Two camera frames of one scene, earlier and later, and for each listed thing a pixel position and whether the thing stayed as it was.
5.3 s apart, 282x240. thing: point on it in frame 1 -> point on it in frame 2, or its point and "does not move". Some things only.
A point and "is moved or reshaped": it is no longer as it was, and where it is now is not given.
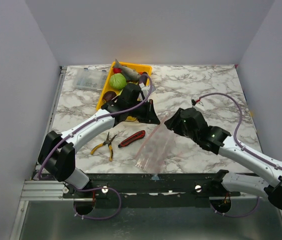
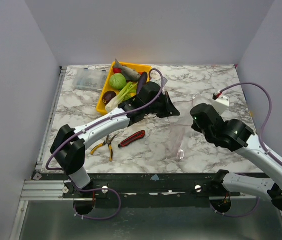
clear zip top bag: x=159 y=152 is moved or reshaped
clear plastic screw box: x=90 y=78 does not move
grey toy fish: x=129 y=74 does not move
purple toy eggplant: x=143 y=78 does not move
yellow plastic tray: x=139 y=68 does not move
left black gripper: x=150 y=116 -> x=170 y=110
